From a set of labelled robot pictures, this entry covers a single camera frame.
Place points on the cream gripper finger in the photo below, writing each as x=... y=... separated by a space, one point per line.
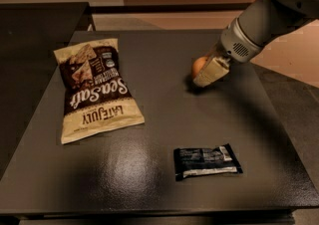
x=214 y=69
x=214 y=51

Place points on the brown sea salt chip bag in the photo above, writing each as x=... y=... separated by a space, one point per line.
x=97 y=98

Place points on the orange fruit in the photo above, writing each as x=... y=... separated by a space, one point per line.
x=197 y=66

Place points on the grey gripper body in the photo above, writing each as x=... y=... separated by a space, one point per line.
x=236 y=44

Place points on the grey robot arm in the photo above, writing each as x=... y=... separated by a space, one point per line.
x=247 y=35

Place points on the black snack bar wrapper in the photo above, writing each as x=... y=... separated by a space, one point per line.
x=191 y=162

